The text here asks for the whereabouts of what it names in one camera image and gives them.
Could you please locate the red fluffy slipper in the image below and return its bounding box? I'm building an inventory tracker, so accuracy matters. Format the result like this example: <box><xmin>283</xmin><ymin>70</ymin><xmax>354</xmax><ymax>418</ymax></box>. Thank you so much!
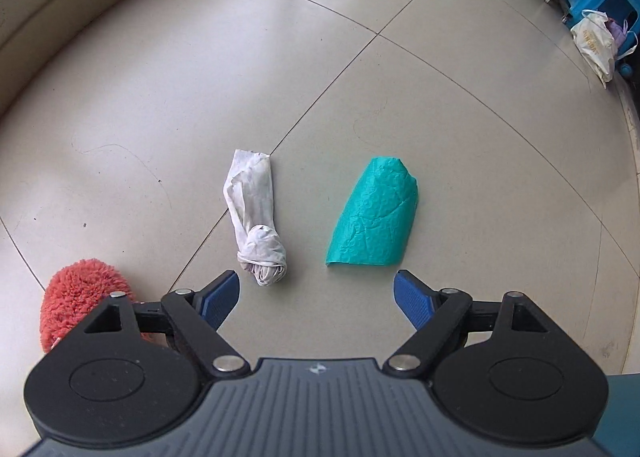
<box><xmin>39</xmin><ymin>259</ymin><xmax>140</xmax><ymax>354</ymax></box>

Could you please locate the cream tote bag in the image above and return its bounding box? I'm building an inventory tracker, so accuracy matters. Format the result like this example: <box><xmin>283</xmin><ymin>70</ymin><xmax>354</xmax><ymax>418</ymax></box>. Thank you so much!
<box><xmin>570</xmin><ymin>9</ymin><xmax>617</xmax><ymax>86</ymax></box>

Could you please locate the white cloth rag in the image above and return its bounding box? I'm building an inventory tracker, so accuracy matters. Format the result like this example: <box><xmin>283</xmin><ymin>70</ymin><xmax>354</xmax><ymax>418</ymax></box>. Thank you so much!
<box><xmin>222</xmin><ymin>149</ymin><xmax>288</xmax><ymax>287</ymax></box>

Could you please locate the teal embossed paper wrapper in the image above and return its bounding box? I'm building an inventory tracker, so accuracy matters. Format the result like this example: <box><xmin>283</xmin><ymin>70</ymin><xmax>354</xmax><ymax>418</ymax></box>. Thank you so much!
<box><xmin>326</xmin><ymin>157</ymin><xmax>419</xmax><ymax>266</ymax></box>

